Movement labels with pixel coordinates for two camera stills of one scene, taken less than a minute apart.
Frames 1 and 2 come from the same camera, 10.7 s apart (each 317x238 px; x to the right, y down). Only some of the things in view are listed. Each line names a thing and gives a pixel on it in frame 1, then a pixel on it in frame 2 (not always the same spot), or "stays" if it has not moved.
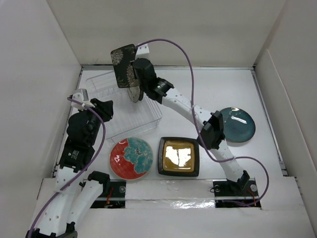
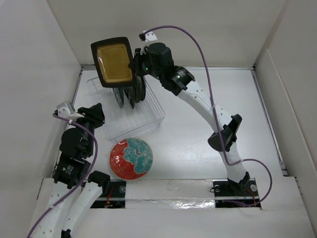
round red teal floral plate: x=131 y=158 stays
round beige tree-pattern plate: x=134 y=92 stays
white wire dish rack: x=128 y=118 stays
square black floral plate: x=124 y=69 to x=131 y=92
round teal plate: x=238 y=125 to x=119 y=93
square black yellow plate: x=178 y=156 to x=112 y=57
